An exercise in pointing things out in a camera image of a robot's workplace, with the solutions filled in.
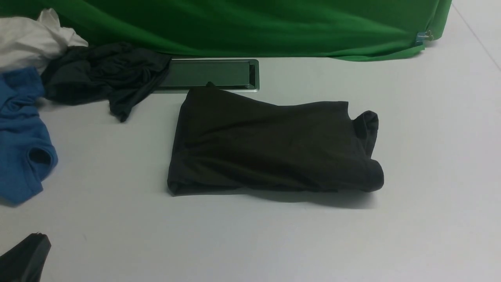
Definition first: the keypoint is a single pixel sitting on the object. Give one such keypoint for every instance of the dark teal crumpled garment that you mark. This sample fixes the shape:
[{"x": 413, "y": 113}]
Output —
[{"x": 120, "y": 73}]

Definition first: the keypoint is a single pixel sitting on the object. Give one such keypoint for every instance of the blue t-shirt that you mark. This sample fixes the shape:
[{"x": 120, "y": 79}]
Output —
[{"x": 27, "y": 155}]

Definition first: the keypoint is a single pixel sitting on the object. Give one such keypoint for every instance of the metal table cable hatch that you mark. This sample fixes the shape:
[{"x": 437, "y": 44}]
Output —
[{"x": 233, "y": 75}]

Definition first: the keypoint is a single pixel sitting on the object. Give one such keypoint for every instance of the white crumpled garment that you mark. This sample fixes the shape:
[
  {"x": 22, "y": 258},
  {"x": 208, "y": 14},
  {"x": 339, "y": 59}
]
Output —
[{"x": 25, "y": 42}]

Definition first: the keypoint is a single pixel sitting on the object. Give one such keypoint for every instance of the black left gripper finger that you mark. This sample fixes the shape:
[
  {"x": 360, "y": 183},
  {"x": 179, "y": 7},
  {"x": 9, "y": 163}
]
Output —
[{"x": 25, "y": 261}]

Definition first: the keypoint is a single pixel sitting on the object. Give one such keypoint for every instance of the gray long-sleeved shirt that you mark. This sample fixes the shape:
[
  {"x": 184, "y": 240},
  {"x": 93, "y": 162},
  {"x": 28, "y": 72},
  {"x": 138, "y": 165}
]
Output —
[{"x": 225, "y": 141}]

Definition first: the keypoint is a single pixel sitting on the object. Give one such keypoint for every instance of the blue binder clip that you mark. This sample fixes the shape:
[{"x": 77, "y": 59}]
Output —
[{"x": 423, "y": 37}]

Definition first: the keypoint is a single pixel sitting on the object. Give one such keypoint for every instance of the green backdrop cloth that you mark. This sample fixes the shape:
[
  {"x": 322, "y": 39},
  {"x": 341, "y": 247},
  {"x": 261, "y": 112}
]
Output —
[{"x": 351, "y": 30}]

